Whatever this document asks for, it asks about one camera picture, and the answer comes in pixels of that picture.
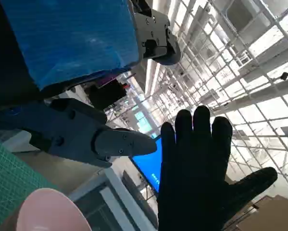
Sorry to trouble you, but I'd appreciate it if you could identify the white glass-door cabinet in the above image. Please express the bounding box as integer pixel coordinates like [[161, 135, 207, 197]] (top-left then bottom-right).
[[69, 167, 159, 231]]

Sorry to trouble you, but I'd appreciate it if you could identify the green cutting mat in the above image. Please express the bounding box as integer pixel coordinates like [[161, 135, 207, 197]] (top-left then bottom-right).
[[0, 139, 60, 231]]

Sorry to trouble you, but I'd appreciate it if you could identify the blue monitor screen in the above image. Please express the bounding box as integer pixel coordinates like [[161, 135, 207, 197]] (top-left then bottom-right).
[[130, 137, 163, 193]]

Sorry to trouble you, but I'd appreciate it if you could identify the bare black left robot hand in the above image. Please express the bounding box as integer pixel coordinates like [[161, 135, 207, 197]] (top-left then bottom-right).
[[0, 0, 182, 169]]

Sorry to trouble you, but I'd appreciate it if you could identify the brown cardboard box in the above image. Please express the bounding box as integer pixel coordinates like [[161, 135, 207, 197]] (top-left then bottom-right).
[[224, 194, 288, 231]]

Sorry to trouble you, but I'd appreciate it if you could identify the pink bowl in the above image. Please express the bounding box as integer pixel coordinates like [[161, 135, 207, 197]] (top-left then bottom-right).
[[15, 188, 93, 231]]

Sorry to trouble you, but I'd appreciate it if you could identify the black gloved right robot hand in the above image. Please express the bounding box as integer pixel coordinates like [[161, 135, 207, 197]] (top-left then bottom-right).
[[157, 105, 278, 231]]

